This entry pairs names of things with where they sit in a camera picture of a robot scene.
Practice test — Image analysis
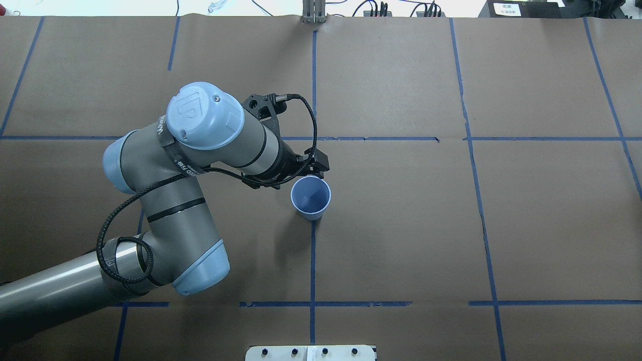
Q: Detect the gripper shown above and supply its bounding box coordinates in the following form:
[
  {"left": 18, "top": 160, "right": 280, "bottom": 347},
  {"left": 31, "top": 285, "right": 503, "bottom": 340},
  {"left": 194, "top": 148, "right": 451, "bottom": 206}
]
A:
[{"left": 241, "top": 139, "right": 330, "bottom": 190}]

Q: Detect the black power box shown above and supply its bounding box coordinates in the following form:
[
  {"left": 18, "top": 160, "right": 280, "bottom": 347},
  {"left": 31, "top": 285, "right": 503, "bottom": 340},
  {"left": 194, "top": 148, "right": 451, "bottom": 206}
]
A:
[{"left": 477, "top": 1, "right": 566, "bottom": 19}]

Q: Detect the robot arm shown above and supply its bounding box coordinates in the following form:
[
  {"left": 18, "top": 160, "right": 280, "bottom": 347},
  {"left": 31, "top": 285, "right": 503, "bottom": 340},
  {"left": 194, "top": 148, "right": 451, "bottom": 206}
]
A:
[{"left": 2, "top": 82, "right": 330, "bottom": 347}]

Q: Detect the white pedestal column base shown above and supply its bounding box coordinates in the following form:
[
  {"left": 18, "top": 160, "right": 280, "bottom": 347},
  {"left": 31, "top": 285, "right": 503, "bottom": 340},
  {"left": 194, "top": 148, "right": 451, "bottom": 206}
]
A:
[{"left": 245, "top": 344, "right": 378, "bottom": 360}]

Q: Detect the blue plastic cup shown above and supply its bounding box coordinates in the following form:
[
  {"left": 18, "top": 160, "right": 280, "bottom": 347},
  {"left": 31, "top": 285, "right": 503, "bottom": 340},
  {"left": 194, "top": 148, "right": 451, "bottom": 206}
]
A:
[{"left": 290, "top": 175, "right": 332, "bottom": 222}]

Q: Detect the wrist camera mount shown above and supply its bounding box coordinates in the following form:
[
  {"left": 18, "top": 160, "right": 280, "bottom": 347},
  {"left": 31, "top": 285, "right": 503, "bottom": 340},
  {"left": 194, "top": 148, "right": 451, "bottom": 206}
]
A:
[{"left": 241, "top": 92, "right": 295, "bottom": 126}]

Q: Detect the aluminium frame post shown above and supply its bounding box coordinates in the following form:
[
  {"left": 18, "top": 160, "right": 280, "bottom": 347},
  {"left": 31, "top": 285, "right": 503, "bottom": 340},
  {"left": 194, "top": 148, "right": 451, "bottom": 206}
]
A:
[{"left": 300, "top": 0, "right": 327, "bottom": 24}]

